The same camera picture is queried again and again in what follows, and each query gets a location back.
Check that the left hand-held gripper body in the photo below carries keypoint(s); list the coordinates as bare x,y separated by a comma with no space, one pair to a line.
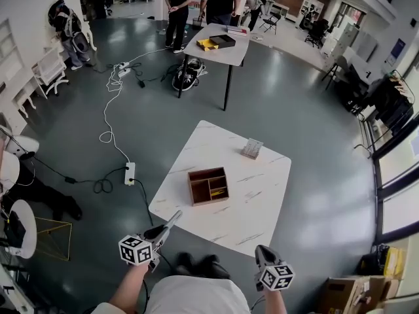
135,250

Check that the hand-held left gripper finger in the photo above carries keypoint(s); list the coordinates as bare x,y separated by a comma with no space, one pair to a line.
155,229
162,238

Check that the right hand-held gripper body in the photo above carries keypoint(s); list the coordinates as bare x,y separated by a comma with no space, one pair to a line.
277,277

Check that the brown wooden compartment box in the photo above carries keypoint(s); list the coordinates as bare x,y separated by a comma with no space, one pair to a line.
199,192

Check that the person's left forearm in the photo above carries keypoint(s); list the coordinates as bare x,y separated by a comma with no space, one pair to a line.
131,286

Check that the person's right forearm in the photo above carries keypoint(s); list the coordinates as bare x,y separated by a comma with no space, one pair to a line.
276,303

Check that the brown cardboard box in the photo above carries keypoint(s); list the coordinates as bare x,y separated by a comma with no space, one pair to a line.
347,294

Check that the yellow tray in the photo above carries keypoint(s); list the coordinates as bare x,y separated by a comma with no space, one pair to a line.
207,45

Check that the person's dark legs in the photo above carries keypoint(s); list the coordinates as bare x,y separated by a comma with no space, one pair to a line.
203,267

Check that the white marble table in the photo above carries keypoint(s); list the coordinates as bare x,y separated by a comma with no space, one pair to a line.
248,208

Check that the white power strip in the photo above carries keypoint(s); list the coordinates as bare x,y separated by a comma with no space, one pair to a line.
129,173
124,73
123,65

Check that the black rectangular case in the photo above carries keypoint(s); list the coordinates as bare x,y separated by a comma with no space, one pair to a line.
16,229

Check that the black power adapter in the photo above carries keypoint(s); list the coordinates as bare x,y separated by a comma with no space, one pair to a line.
141,84

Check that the black white backpack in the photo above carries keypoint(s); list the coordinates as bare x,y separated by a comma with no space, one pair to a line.
188,75

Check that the white table black legs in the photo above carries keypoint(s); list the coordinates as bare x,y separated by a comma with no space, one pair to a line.
236,57

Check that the dark clothes rack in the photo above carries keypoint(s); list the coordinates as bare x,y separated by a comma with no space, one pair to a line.
389,103

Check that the white office chair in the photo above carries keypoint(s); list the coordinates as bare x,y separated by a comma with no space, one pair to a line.
49,69

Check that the grey chair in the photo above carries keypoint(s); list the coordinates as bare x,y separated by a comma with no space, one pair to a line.
338,67

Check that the stack of books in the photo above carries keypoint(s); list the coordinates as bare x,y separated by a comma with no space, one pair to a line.
237,30

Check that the black office chair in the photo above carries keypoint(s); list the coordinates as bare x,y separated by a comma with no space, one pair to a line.
317,31

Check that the white shelf panel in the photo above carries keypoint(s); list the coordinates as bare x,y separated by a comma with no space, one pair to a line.
10,51

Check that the black folding chair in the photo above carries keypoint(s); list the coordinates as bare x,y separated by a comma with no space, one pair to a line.
271,21

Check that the round white table gold frame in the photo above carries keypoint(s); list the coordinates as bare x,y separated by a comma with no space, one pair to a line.
29,227

